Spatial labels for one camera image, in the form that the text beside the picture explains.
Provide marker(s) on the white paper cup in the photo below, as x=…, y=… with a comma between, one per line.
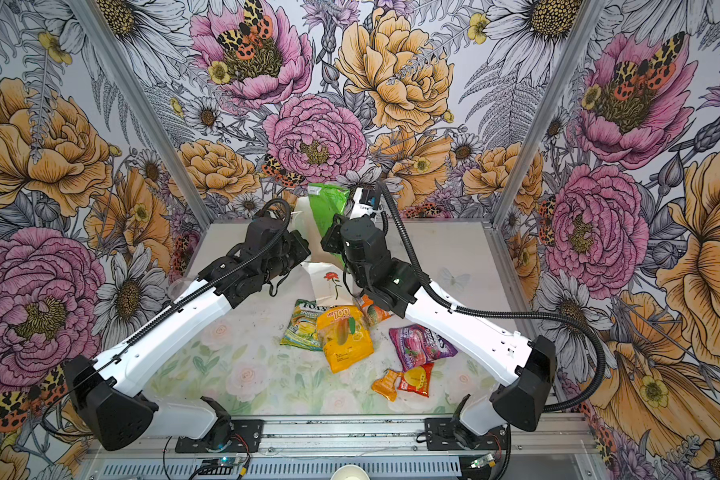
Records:
x=350, y=472

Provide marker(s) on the purple Fox's candy bag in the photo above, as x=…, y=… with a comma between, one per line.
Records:
x=416, y=346

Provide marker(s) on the yellow Lot 100 gummy bag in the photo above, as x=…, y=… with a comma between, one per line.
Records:
x=344, y=337

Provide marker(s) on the orange mango snack bag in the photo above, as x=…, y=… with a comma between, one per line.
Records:
x=373, y=314

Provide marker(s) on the metal corner post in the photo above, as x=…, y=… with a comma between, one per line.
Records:
x=584, y=30
x=95, y=26

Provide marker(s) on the aluminium front rail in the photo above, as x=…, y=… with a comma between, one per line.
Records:
x=380, y=446

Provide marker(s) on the green Fox's candy bag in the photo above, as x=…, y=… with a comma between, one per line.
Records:
x=301, y=331

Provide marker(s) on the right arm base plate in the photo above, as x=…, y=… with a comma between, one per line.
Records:
x=446, y=434

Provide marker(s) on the red orange snack packet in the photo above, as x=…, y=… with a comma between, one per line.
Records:
x=416, y=380

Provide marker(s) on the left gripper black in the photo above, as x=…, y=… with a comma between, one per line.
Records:
x=300, y=246

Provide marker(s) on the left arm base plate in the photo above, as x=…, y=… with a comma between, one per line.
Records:
x=226, y=436

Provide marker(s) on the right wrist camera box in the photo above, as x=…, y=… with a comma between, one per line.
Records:
x=366, y=202

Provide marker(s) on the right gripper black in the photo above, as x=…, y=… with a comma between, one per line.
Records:
x=330, y=241

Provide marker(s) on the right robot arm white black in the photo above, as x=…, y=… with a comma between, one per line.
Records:
x=522, y=368

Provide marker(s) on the white paper bag red flower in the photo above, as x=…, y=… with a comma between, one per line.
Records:
x=325, y=271

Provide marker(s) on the left metal corner post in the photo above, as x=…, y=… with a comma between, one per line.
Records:
x=95, y=26

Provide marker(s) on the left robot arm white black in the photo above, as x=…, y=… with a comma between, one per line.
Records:
x=108, y=392

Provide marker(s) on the right metal corner post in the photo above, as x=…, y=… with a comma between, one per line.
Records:
x=584, y=30

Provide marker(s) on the bright green chips bag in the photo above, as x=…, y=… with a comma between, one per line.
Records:
x=326, y=201

